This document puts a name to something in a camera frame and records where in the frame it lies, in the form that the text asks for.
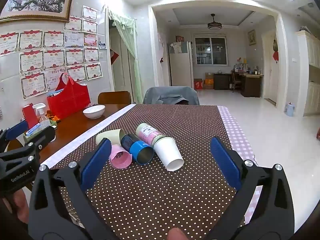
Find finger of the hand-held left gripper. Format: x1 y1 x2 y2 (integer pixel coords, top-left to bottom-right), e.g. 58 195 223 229
0 126 56 162
0 120 29 143

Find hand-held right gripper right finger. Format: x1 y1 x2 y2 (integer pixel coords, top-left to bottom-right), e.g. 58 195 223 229
210 137 296 240

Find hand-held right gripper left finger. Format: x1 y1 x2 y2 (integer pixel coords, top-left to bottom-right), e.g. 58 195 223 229
27 138 118 240

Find pink paper cup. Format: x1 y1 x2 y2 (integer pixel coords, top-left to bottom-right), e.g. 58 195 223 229
109 144 132 170

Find cream paper cup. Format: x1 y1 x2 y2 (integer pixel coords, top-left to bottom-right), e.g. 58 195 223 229
96 128 126 147

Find blue and black cup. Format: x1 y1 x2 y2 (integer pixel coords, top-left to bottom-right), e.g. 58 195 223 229
120 133 155 166

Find white paper cup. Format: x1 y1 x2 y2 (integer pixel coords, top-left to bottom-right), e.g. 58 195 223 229
152 136 184 172

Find pink floral cup white label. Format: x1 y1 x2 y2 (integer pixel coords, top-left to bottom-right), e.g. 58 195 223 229
135 123 167 147

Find person's left hand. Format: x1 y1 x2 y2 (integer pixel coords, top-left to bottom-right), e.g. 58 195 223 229
10 188 32 224

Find person's right hand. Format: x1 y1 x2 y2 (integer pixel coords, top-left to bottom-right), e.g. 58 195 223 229
167 228 186 240

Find green tissue box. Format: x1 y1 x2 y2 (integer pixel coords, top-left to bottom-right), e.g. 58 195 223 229
23 122 52 143

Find pile of candy wrappers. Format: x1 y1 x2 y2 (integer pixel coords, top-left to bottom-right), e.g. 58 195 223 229
47 112 62 126

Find clear spray bottle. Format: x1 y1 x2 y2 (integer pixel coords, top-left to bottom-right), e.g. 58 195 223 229
32 103 51 125

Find pink checked tablecloth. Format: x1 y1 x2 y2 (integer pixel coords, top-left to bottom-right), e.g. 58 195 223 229
216 105 263 227

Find red tote bag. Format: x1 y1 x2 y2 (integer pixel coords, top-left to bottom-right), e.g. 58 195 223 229
47 73 91 120

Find white ceramic bowl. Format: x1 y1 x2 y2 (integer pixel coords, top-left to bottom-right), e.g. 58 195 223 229
83 105 106 120

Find brown wooden chair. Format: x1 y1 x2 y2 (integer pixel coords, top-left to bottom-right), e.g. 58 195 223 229
97 91 132 105

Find brown polka dot tablecloth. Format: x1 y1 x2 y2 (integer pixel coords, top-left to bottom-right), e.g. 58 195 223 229
50 104 250 240

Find dark desk chair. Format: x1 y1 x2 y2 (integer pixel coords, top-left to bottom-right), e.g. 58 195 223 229
230 70 242 93

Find dark wooden desk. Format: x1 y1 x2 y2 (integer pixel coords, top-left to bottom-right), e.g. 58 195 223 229
213 70 264 98

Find orange cardboard box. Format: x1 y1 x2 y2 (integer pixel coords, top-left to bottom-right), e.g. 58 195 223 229
203 72 215 90

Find grey jacket on chair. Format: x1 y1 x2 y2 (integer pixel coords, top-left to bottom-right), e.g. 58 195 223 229
142 86 200 106

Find white door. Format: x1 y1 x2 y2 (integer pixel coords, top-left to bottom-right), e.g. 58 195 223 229
261 29 279 106

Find white refrigerator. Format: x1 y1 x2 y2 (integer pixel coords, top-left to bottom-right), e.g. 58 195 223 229
168 41 194 87

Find barred window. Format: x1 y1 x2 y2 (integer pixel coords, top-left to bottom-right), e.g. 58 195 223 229
194 37 228 66

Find green sheer curtain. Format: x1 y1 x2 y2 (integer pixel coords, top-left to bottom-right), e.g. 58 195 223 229
106 7 141 103

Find white tall cabinet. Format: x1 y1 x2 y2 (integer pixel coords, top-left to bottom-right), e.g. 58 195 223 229
295 29 320 117

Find small framed picture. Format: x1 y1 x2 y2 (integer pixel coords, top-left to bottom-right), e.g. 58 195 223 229
247 29 257 46

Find framed blossom painting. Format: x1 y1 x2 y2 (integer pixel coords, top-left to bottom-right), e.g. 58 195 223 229
0 0 77 24

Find ceiling fan lamp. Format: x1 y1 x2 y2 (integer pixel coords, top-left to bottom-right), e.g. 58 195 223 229
207 14 223 30

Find wall of award certificates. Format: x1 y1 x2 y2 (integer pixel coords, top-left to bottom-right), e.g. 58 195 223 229
0 5 104 101

